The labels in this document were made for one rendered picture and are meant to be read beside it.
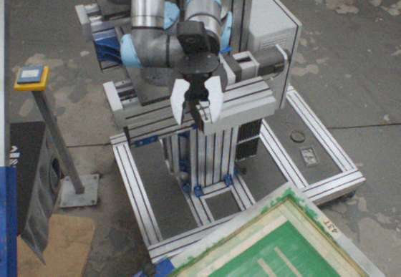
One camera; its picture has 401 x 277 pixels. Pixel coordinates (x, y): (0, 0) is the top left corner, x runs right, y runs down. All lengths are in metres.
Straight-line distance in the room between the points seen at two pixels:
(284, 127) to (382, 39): 1.57
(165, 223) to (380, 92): 1.95
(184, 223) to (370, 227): 1.09
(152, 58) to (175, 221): 1.39
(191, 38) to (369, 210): 2.12
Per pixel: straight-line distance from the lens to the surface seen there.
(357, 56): 3.59
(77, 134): 2.89
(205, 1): 0.85
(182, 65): 0.71
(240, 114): 1.35
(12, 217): 1.16
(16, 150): 1.65
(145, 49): 0.91
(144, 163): 2.39
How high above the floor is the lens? 2.15
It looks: 50 degrees down
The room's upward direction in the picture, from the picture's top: straight up
